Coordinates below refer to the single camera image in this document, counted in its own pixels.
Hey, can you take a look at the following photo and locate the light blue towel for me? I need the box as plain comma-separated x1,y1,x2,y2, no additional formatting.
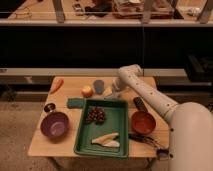
103,87,119,99

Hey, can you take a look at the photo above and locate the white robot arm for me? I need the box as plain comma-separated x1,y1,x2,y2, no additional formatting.
113,65,213,171

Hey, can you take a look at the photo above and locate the orange bowl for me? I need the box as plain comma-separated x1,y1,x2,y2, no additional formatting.
131,111,156,135

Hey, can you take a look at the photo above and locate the purple bowl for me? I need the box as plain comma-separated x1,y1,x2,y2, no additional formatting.
40,112,69,139

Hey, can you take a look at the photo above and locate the grey blue cup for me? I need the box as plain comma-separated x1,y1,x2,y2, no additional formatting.
93,80,104,94

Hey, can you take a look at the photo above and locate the black remote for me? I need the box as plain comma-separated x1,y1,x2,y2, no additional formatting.
133,97,148,112

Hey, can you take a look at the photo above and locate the green plastic tray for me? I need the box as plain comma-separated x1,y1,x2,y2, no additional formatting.
74,99,129,158

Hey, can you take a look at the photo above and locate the orange apple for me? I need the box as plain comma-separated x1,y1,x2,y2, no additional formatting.
81,86,93,98

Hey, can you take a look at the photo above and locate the bunch of dark grapes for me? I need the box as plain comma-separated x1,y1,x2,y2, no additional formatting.
86,107,106,125

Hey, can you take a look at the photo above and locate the green sponge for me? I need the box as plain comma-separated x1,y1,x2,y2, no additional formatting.
67,98,85,108

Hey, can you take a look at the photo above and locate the wooden table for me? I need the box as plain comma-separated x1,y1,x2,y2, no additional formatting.
28,77,169,158

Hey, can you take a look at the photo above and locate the orange carrot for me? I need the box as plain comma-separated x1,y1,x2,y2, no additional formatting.
50,79,64,94

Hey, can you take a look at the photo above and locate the small black round lid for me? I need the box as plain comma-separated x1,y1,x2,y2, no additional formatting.
44,103,56,113

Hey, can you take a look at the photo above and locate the black handled brush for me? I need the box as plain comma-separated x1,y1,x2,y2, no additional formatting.
128,133,165,150

